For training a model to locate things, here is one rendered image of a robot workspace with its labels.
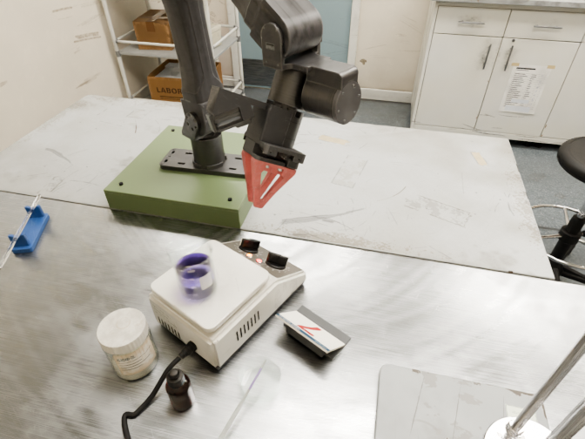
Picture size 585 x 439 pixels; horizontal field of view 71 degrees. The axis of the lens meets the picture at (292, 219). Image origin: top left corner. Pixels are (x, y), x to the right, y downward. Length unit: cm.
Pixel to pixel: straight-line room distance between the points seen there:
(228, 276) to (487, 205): 56
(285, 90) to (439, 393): 44
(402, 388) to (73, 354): 45
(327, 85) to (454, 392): 42
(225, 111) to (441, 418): 47
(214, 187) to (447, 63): 223
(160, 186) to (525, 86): 250
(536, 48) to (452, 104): 54
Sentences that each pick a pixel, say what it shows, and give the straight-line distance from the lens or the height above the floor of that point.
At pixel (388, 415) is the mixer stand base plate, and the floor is 91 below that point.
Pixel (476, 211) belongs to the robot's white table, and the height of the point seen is 90.
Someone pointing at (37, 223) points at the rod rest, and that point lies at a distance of 90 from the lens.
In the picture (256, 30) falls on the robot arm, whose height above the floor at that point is 125.
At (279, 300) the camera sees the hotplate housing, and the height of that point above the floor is 93.
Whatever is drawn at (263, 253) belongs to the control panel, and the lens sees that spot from 66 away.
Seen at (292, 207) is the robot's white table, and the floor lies 90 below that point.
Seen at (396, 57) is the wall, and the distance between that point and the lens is 343.
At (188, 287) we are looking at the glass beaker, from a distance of 52.
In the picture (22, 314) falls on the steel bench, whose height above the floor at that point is 90.
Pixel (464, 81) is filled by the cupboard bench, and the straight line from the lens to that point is 290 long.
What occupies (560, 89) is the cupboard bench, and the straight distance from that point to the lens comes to 303.
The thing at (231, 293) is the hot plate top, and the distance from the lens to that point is 55.
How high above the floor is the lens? 141
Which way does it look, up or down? 40 degrees down
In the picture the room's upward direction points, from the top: straight up
